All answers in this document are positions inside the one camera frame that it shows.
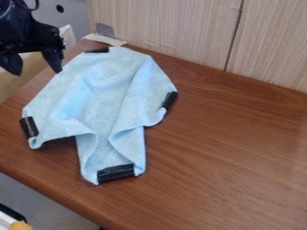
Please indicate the white box with hole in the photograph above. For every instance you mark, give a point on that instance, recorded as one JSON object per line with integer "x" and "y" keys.
{"x": 50, "y": 13}

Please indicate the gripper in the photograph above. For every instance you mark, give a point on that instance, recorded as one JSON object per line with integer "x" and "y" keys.
{"x": 28, "y": 34}

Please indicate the yellow sponge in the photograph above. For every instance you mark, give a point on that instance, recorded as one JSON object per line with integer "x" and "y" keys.
{"x": 19, "y": 225}

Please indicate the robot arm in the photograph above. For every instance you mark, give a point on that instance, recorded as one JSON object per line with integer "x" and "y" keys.
{"x": 12, "y": 7}

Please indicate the white paper sheet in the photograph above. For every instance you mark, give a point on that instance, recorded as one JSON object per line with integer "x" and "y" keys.
{"x": 103, "y": 40}

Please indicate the grey metal bracket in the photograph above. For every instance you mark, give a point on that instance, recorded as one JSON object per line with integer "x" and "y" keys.
{"x": 105, "y": 30}

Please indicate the light blue cloth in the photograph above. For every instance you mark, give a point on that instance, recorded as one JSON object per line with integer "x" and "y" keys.
{"x": 102, "y": 99}

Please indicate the cream board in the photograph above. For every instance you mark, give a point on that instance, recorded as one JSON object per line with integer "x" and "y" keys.
{"x": 20, "y": 75}

